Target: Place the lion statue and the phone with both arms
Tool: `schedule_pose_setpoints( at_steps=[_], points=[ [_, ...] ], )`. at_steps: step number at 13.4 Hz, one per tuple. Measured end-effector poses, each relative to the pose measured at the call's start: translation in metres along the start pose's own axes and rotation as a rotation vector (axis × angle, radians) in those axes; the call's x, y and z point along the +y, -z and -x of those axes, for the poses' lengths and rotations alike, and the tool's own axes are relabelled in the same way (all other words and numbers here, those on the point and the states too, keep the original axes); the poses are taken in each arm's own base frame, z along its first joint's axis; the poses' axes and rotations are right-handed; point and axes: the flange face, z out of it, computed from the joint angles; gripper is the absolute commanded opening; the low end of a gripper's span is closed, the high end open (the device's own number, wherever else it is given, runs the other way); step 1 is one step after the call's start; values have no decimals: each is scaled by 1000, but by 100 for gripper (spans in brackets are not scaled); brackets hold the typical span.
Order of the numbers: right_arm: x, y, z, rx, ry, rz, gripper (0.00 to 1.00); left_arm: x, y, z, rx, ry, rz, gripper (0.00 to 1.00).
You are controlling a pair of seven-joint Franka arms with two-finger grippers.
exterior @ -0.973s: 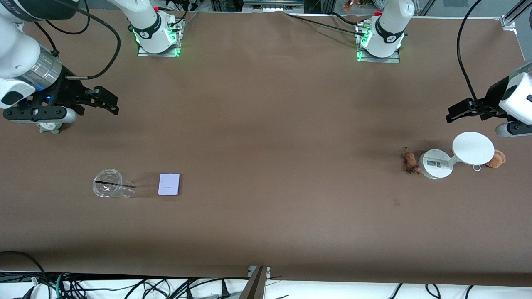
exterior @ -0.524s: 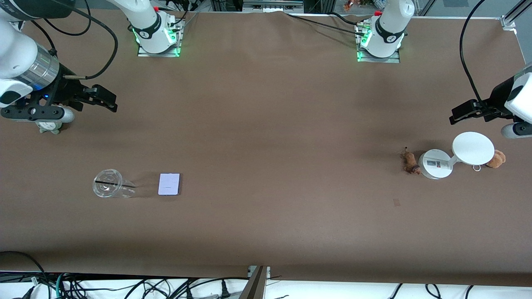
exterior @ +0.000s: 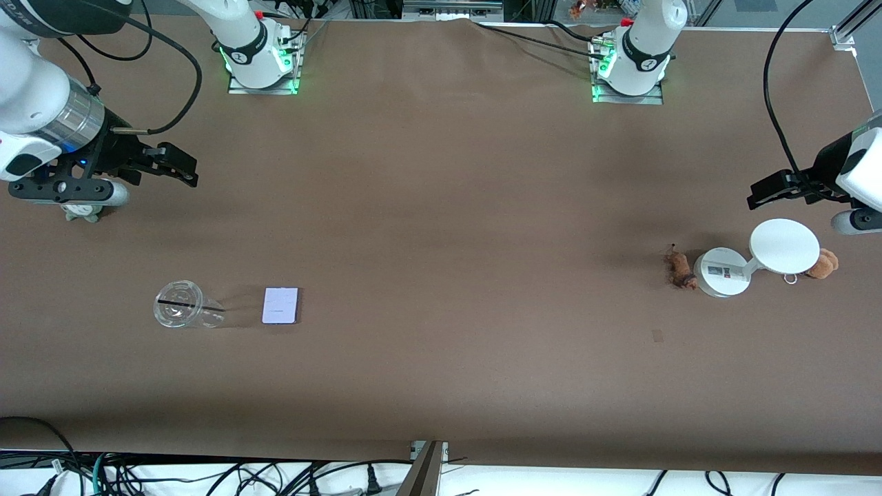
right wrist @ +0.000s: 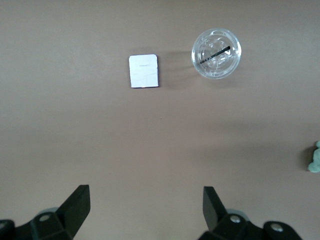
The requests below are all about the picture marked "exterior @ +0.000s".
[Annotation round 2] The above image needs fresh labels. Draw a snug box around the small brown plush animal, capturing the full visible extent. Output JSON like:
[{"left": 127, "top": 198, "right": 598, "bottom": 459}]
[{"left": 664, "top": 243, "right": 698, "bottom": 290}]

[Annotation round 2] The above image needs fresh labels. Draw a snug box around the white round desk lamp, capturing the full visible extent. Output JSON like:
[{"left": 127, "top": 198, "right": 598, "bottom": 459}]
[{"left": 693, "top": 218, "right": 821, "bottom": 298}]

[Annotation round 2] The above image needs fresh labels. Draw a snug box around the clear plastic cup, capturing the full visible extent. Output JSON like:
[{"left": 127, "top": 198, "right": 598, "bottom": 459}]
[{"left": 153, "top": 280, "right": 227, "bottom": 329}]

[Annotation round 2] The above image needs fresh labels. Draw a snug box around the brown wooden board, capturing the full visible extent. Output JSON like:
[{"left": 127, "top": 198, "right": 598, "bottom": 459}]
[{"left": 396, "top": 441, "right": 444, "bottom": 496}]

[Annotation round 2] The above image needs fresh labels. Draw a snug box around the brown plush keychain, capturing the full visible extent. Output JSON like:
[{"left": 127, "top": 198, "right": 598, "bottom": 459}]
[{"left": 783, "top": 248, "right": 839, "bottom": 285}]

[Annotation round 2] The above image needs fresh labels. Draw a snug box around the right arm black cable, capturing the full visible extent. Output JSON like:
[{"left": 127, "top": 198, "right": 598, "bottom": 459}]
[{"left": 59, "top": 14, "right": 203, "bottom": 135}]

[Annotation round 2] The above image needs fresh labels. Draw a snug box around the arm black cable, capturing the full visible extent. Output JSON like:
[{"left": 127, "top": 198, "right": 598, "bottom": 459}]
[
  {"left": 763, "top": 0, "right": 838, "bottom": 200},
  {"left": 59, "top": 14, "right": 203, "bottom": 135}
]

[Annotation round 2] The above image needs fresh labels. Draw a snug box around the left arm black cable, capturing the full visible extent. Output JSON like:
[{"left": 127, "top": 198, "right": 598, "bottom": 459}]
[{"left": 763, "top": 0, "right": 838, "bottom": 200}]

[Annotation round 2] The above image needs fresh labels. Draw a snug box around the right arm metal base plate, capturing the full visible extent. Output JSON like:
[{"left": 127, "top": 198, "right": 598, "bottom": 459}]
[{"left": 227, "top": 21, "right": 304, "bottom": 95}]

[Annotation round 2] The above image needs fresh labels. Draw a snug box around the aluminium frame profile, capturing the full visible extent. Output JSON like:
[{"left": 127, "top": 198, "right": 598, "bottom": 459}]
[{"left": 830, "top": 0, "right": 882, "bottom": 50}]

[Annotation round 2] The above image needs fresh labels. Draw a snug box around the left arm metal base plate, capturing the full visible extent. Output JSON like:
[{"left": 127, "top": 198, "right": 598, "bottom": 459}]
[{"left": 591, "top": 48, "right": 664, "bottom": 105}]

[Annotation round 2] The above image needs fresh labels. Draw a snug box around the thick black looped cable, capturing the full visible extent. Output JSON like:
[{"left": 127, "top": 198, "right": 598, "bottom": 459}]
[{"left": 0, "top": 416, "right": 76, "bottom": 476}]

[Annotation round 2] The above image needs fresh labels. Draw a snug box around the black cable across tabletop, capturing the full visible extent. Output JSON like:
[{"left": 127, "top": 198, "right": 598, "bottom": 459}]
[{"left": 475, "top": 21, "right": 607, "bottom": 59}]

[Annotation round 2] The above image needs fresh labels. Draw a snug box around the metal frame bar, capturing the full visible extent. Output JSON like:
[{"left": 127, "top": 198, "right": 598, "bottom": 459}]
[{"left": 403, "top": 0, "right": 504, "bottom": 21}]

